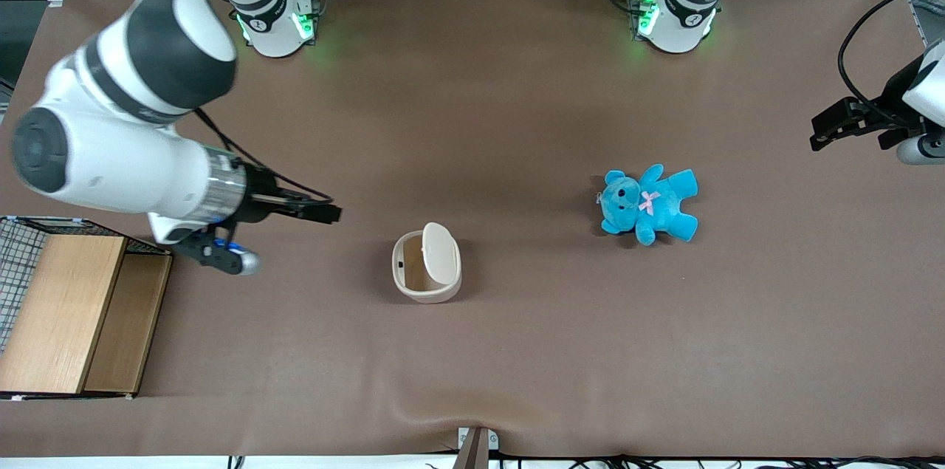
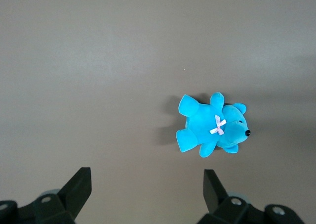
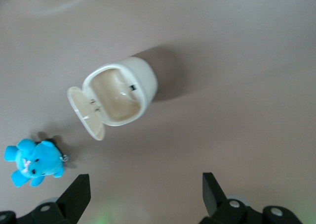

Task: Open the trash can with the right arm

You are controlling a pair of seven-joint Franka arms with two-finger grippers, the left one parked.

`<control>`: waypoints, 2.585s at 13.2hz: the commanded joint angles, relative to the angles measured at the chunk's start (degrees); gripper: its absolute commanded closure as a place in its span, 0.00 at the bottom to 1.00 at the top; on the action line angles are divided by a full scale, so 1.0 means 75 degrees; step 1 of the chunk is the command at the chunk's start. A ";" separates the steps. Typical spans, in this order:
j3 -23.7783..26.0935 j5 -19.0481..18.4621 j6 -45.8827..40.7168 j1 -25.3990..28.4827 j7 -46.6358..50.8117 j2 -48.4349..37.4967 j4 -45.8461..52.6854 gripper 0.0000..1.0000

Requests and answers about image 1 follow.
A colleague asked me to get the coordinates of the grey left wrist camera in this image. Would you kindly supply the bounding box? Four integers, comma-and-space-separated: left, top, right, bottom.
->
896, 131, 945, 165

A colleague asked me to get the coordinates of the wooden shelf box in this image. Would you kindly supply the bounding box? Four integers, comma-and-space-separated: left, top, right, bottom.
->
0, 233, 173, 397

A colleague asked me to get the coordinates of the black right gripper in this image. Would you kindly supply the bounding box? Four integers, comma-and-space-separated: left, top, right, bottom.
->
242, 162, 343, 226

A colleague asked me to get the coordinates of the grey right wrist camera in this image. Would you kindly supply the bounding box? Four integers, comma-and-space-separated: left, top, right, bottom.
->
171, 227, 261, 276

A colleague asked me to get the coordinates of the blue plush teddy bear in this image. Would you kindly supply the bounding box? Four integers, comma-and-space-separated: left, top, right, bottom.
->
597, 163, 699, 247

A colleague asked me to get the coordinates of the beige trash can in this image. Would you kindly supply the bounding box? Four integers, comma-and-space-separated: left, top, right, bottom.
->
391, 222, 463, 304

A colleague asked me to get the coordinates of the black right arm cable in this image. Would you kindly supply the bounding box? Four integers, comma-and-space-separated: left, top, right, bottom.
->
193, 109, 334, 202

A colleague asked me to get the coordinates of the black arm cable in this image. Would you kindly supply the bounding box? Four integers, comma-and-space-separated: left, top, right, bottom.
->
193, 109, 334, 202
838, 0, 945, 130

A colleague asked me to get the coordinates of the metal table clamp bracket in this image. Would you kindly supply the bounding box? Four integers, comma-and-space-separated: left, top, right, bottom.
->
452, 426, 500, 469

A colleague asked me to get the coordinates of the beige trash can lid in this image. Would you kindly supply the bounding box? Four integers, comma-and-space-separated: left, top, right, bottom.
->
421, 222, 461, 287

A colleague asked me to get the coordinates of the brown table mat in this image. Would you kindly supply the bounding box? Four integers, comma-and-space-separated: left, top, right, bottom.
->
0, 0, 945, 459

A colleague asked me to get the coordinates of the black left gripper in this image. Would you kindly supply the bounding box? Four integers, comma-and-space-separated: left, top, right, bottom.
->
810, 55, 924, 152

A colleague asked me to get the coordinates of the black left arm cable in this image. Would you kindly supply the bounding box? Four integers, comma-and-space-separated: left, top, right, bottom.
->
838, 0, 945, 130

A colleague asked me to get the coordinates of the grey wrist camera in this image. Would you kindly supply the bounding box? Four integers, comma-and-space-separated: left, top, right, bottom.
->
171, 227, 261, 276
896, 131, 945, 165

